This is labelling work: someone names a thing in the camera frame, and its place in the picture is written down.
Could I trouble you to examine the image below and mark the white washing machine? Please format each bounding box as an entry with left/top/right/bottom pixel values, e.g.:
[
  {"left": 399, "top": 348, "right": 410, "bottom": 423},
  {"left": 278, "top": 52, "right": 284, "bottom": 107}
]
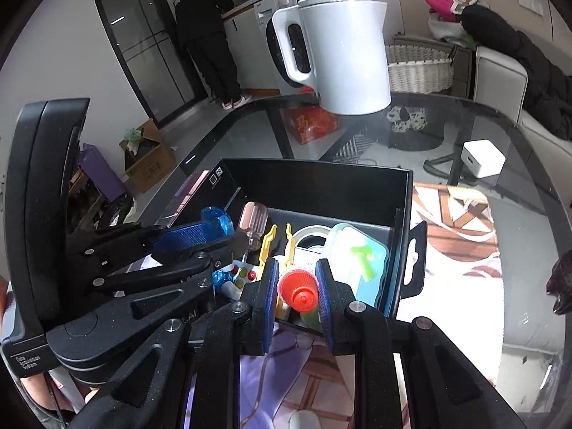
[{"left": 255, "top": 0, "right": 336, "bottom": 97}]

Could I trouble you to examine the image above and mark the white kitchen counter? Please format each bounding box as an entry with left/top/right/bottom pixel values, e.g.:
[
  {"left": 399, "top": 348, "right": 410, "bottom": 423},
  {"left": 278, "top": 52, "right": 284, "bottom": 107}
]
[{"left": 221, "top": 0, "right": 273, "bottom": 97}]

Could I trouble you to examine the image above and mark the black white spotted cushion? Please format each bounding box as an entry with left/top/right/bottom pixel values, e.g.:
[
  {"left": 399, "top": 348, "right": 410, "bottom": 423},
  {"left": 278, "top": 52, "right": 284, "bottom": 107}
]
[{"left": 386, "top": 105, "right": 441, "bottom": 150}]

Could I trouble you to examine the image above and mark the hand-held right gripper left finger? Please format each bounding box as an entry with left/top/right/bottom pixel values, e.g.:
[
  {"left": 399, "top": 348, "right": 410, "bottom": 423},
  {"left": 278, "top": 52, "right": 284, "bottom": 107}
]
[{"left": 85, "top": 259, "right": 280, "bottom": 429}]

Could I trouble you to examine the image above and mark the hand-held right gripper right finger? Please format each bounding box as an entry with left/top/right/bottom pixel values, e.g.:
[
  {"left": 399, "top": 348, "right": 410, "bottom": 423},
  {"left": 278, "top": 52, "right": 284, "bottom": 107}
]
[{"left": 315, "top": 259, "right": 528, "bottom": 429}]

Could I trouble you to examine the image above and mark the purple bag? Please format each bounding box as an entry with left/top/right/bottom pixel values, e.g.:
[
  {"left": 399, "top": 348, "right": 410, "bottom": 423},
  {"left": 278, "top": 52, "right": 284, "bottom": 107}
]
[{"left": 79, "top": 143, "right": 128, "bottom": 202}]

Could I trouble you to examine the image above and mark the light grey sofa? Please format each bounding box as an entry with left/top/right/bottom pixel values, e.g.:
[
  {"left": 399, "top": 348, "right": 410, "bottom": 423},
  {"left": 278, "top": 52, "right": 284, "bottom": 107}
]
[{"left": 474, "top": 45, "right": 572, "bottom": 358}]

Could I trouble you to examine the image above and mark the white toy with coloured buttons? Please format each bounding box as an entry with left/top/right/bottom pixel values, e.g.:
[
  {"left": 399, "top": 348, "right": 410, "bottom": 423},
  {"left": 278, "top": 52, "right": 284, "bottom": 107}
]
[{"left": 219, "top": 261, "right": 260, "bottom": 298}]

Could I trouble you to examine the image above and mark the pink cloth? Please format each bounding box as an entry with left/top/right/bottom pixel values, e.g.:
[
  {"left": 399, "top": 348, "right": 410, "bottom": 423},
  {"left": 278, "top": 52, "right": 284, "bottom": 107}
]
[{"left": 421, "top": 0, "right": 457, "bottom": 21}]

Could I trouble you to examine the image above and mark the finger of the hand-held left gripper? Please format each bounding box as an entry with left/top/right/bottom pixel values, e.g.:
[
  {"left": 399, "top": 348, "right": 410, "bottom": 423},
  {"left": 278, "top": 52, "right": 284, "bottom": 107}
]
[
  {"left": 67, "top": 222, "right": 213, "bottom": 278},
  {"left": 47, "top": 232, "right": 251, "bottom": 358}
]

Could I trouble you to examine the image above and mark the screwdriver with clear handle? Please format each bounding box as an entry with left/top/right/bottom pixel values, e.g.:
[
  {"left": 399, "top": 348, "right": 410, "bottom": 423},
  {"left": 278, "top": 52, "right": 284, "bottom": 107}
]
[{"left": 237, "top": 202, "right": 269, "bottom": 251}]

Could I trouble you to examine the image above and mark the red bag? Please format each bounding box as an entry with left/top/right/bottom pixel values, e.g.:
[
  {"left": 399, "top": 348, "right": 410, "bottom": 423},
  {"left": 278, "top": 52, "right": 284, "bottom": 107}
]
[{"left": 281, "top": 105, "right": 345, "bottom": 145}]

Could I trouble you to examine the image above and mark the clear plastic case green insert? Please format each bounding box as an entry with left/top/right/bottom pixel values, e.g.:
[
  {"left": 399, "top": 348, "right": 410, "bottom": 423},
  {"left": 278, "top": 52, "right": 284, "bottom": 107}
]
[{"left": 324, "top": 223, "right": 390, "bottom": 309}]

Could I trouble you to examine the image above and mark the white tape roll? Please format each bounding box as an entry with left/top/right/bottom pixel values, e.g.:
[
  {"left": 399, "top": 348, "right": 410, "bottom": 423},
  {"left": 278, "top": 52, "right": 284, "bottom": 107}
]
[{"left": 288, "top": 226, "right": 334, "bottom": 260}]

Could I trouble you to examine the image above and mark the brown cardboard box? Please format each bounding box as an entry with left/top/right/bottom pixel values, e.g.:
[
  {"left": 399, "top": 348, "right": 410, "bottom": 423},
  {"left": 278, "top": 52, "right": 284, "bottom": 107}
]
[{"left": 118, "top": 118, "right": 177, "bottom": 194}]

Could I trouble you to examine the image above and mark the dark glass door refrigerator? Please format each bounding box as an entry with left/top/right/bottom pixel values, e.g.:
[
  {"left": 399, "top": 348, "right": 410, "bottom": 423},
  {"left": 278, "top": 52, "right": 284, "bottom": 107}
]
[{"left": 92, "top": 0, "right": 211, "bottom": 128}]

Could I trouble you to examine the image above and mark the white plastic bag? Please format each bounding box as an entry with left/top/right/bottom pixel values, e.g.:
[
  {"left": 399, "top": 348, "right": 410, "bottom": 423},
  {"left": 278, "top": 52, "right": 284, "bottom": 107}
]
[{"left": 428, "top": 11, "right": 474, "bottom": 48}]

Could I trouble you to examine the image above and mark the white electric kettle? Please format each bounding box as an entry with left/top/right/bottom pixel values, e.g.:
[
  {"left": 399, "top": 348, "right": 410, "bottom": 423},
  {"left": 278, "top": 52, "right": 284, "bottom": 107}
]
[{"left": 272, "top": 0, "right": 393, "bottom": 115}]

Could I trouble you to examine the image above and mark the printed table mat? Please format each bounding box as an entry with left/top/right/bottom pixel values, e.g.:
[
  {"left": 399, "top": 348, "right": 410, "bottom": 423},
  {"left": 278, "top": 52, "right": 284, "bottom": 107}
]
[{"left": 170, "top": 183, "right": 503, "bottom": 429}]

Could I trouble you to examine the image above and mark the white bottle with red cap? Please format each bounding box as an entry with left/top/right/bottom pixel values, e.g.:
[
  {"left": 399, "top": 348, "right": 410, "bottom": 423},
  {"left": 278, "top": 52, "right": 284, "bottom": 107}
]
[{"left": 277, "top": 268, "right": 322, "bottom": 329}]

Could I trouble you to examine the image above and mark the white wicker basket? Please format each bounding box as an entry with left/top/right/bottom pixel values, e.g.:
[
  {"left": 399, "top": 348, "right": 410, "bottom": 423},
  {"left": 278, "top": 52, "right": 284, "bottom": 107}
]
[{"left": 385, "top": 45, "right": 454, "bottom": 94}]

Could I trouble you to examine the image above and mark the black padded jacket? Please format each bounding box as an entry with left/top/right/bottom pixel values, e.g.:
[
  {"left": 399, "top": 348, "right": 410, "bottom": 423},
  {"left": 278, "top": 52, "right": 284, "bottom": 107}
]
[{"left": 460, "top": 4, "right": 572, "bottom": 141}]

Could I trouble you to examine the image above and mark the black cardboard box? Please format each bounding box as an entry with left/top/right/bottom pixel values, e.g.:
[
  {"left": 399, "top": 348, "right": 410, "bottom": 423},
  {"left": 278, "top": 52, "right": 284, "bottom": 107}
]
[{"left": 147, "top": 157, "right": 427, "bottom": 334}]

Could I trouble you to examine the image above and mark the small white cube charger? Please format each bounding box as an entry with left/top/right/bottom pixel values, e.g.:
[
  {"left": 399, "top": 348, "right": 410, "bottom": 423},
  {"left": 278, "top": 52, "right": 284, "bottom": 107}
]
[{"left": 462, "top": 140, "right": 506, "bottom": 179}]

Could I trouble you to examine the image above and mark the blue translucent plastic object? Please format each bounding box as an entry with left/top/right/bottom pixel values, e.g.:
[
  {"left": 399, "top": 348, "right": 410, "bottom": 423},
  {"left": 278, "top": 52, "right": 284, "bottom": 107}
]
[{"left": 201, "top": 207, "right": 235, "bottom": 237}]

